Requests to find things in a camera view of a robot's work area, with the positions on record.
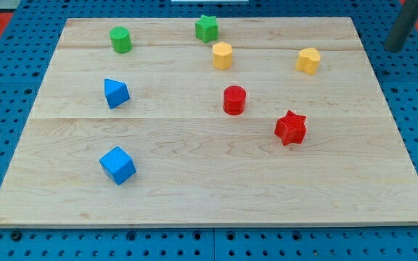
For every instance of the red cylinder block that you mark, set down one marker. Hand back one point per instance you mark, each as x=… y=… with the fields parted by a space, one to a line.
x=234 y=100

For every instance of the yellow hexagon block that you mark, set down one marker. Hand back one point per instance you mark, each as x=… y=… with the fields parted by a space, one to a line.
x=222 y=55

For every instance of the wooden board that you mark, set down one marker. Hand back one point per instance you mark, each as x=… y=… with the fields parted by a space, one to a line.
x=197 y=166

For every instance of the red star block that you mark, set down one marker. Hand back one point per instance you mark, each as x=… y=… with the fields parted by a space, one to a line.
x=291 y=129

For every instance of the blue cube block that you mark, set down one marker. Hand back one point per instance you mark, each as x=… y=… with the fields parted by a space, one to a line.
x=117 y=165

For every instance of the blue triangle block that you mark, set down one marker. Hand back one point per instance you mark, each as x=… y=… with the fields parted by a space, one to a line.
x=115 y=92

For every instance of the green star block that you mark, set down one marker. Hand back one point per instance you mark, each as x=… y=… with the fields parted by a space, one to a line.
x=206 y=28

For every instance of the yellow heart block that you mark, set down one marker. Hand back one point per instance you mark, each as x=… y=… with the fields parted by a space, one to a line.
x=308 y=61

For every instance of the green cylinder block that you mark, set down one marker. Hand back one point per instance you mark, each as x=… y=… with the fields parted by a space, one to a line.
x=120 y=40

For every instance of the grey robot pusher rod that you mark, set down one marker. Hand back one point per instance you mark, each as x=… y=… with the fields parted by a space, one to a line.
x=402 y=27

